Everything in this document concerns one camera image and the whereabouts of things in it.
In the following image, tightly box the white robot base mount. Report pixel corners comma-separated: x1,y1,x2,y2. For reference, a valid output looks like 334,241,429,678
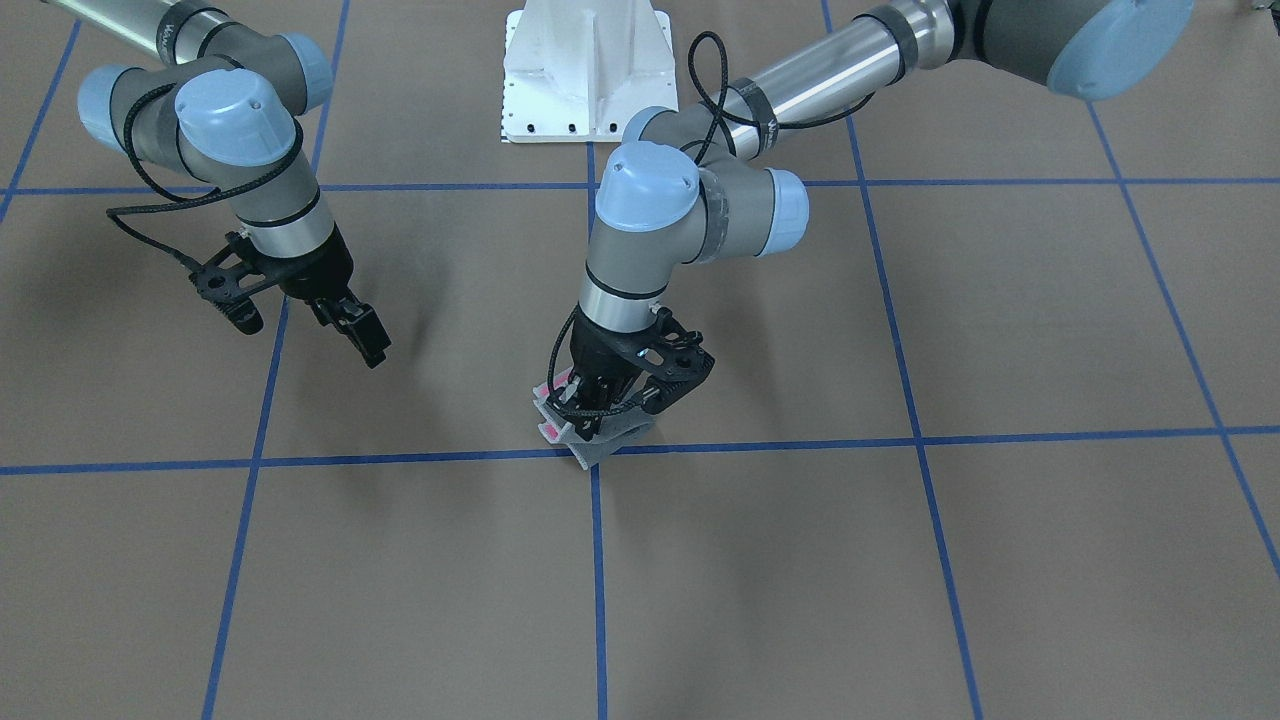
500,1,678,143

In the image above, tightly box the pink grey towel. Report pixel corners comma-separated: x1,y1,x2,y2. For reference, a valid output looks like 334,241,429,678
532,382,657,470

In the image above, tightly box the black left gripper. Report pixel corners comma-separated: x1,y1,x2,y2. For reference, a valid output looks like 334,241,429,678
550,313,666,421

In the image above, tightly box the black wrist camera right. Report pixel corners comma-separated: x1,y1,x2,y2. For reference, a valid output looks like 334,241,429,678
189,231,280,334

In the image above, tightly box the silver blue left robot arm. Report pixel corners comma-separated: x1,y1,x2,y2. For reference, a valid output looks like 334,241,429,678
535,1,1194,438

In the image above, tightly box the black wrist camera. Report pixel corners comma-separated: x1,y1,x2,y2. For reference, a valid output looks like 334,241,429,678
189,231,280,334
618,307,716,415

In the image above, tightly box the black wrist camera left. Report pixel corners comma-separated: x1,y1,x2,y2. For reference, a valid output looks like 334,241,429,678
618,307,716,415

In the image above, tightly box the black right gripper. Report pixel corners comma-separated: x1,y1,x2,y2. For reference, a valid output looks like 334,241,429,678
265,225,390,369

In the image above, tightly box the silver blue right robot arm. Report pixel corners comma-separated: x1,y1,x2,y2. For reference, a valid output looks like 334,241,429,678
61,1,390,366

